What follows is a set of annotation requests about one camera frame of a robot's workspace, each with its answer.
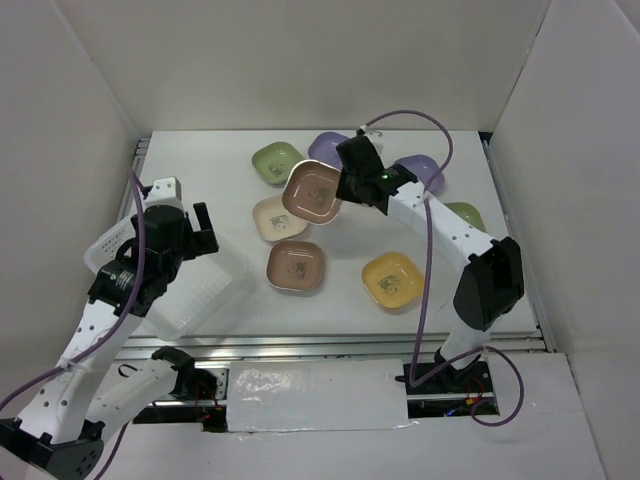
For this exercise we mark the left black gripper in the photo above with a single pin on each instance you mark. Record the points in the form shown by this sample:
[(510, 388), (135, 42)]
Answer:
[(202, 241)]

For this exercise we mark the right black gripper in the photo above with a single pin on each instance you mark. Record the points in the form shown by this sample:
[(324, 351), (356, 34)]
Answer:
[(343, 192)]

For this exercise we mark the white plastic bin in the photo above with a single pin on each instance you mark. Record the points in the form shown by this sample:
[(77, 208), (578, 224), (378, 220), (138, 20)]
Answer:
[(202, 288)]

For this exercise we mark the brown plate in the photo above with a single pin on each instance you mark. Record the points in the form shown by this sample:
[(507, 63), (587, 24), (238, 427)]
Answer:
[(310, 192), (295, 266)]

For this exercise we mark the brown plate front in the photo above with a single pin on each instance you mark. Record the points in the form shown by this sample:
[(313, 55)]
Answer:
[(295, 266)]

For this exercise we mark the yellow plate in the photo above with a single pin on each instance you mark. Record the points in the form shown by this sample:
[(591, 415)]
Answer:
[(393, 281)]

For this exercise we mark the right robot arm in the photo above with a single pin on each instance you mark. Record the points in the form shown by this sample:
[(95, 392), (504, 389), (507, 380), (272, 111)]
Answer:
[(490, 271)]

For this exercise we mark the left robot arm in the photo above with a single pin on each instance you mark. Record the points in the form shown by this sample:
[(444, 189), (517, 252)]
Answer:
[(64, 429)]

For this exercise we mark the purple plate back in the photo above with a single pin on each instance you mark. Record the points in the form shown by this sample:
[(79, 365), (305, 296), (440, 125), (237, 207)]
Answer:
[(323, 148)]

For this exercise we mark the purple plate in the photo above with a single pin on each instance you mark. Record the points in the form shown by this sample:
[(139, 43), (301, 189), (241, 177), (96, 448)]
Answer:
[(425, 169), (323, 148)]

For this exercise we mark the purple plate right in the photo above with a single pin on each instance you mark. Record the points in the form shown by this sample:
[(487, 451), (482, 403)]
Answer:
[(425, 169)]

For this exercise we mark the cream plate left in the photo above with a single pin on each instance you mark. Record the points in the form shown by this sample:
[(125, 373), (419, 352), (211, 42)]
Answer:
[(274, 222)]

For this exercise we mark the green plate left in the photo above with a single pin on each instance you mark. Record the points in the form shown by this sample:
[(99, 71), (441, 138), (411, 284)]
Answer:
[(275, 161)]

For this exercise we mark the green plate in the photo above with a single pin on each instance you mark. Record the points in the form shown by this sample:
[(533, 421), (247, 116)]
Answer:
[(468, 213), (275, 161)]

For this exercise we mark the green plate right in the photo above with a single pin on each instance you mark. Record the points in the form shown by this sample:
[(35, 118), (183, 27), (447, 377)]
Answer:
[(468, 213)]

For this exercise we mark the white cover panel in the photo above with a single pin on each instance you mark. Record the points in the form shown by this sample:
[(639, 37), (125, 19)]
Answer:
[(341, 395)]

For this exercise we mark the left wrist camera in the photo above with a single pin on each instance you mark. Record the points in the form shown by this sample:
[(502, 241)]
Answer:
[(165, 191)]

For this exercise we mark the aluminium rail frame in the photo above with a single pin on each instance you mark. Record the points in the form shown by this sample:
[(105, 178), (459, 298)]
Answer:
[(339, 318)]

